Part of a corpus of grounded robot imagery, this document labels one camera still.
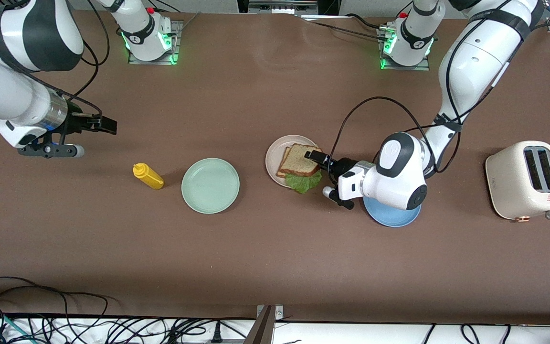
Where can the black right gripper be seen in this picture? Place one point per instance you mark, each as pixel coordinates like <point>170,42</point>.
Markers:
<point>77,122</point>

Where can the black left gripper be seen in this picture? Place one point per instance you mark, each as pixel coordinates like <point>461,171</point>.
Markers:
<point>343,166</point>

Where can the brown bread slice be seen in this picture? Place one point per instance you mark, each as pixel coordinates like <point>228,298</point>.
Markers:
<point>282,165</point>
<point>299,160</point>

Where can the green lettuce leaf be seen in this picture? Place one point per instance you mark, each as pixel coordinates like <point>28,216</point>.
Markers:
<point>303,182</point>

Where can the yellow mustard squeeze bottle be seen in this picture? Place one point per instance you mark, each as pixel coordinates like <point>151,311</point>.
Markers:
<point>150,177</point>

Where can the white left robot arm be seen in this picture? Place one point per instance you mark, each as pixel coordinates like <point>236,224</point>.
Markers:
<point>470,71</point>

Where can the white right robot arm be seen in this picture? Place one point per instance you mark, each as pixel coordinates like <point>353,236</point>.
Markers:
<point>12,86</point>

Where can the beige plate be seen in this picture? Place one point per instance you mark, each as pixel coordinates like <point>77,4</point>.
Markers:
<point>272,157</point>

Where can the blue plate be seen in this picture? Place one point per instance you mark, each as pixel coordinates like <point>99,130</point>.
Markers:
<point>392,217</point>

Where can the mint green plate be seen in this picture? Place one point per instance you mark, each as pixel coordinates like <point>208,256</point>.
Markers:
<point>210,186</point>

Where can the cream white toaster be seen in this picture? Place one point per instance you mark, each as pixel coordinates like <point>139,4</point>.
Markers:
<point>511,186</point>

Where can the black power plug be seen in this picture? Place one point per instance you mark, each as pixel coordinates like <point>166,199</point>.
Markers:
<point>216,332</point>

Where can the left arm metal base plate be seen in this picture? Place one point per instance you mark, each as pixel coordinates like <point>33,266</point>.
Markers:
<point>425,66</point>

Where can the metal equipment frame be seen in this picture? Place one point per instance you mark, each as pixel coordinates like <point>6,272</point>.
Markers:
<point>282,5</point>

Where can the grey metal mounting bracket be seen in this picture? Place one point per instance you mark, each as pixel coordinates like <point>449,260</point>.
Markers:
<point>270,313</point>

